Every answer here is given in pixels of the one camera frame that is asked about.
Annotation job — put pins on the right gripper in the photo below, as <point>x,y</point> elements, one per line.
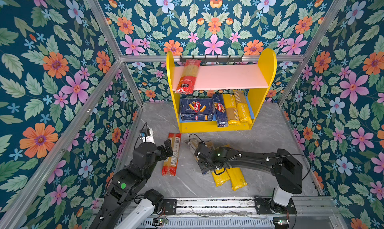
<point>203,169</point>

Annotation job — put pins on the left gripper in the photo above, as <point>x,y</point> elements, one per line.
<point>162,149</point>

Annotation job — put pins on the clear blue spaghetti bag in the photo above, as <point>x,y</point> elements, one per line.
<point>193,145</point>

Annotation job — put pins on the blue Barilla pasta box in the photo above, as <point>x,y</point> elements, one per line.
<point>196,109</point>

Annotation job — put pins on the dark blue Barilla spaghetti bag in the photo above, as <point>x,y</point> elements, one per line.
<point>220,111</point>

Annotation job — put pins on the yellow Pastatime spaghetti bag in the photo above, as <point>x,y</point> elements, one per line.
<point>242,107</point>

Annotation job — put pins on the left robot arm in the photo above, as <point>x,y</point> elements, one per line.
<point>126,184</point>

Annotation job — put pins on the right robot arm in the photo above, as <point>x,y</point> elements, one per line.
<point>287,170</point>

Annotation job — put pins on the yellow shelf unit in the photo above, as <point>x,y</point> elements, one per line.
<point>257,78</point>

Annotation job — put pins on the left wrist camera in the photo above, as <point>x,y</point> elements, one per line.
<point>146,135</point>

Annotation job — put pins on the black hook rail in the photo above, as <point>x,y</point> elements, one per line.
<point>212,58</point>

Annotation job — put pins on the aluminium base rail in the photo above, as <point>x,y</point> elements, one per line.
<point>251,207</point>

